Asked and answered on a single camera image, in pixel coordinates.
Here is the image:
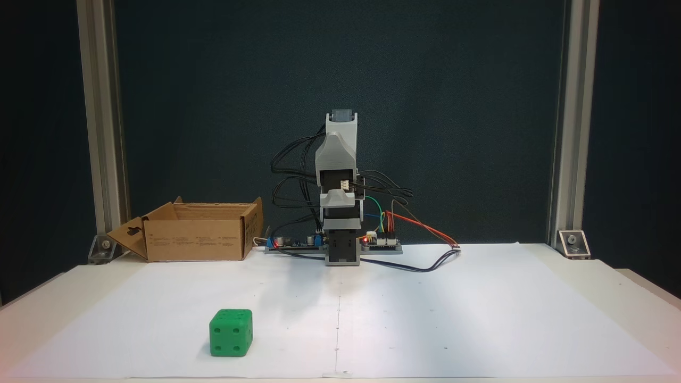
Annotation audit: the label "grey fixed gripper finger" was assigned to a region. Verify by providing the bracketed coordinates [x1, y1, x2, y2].
[321, 189, 355, 209]

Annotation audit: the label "green dice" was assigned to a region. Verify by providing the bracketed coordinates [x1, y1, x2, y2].
[209, 309, 253, 357]

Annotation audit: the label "blue circuit board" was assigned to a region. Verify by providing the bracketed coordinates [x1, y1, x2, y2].
[266, 230, 328, 251]

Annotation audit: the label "large white paper sheet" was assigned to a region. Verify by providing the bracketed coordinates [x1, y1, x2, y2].
[4, 242, 677, 379]

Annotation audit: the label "brown cardboard box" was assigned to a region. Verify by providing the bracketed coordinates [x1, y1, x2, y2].
[106, 196, 264, 262]

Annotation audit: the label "green wire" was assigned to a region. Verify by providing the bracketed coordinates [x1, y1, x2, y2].
[364, 196, 386, 235]

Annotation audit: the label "black arm cable loops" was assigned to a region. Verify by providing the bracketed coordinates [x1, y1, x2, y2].
[355, 170, 415, 201]
[270, 125, 327, 236]

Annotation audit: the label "white circuit board with wires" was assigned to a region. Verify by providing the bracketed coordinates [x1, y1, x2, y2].
[362, 231, 401, 249]

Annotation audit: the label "grey board mount plate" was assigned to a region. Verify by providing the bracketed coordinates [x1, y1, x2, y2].
[264, 245, 404, 256]

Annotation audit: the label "red orange wire bundle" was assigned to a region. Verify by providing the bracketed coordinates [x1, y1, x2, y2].
[385, 210, 461, 249]

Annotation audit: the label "long black table cable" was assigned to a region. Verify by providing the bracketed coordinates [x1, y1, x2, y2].
[277, 246, 461, 273]

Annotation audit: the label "metal corner bracket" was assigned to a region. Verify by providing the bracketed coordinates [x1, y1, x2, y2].
[557, 230, 591, 261]
[88, 233, 130, 264]

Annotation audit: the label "aluminium frame post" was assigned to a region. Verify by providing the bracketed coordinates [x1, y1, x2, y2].
[547, 0, 600, 248]
[76, 0, 131, 251]

